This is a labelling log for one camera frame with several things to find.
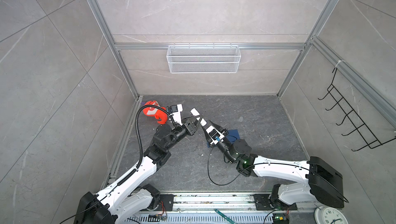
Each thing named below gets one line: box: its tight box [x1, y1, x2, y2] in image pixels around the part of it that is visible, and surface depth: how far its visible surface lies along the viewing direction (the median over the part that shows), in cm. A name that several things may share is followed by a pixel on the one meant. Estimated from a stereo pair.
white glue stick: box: [190, 107, 208, 127], surface depth 68 cm
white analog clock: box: [314, 205, 350, 224], surface depth 69 cm
